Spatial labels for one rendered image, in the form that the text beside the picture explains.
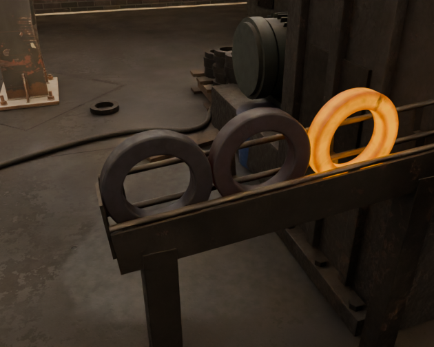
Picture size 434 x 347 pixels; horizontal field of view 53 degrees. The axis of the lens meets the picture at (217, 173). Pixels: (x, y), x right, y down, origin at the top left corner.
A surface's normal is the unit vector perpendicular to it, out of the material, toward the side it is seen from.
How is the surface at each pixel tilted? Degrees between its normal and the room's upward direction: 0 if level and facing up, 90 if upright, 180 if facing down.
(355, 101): 90
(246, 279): 0
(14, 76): 90
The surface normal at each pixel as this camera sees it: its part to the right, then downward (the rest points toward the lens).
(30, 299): 0.00, -0.87
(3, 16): 0.31, 0.47
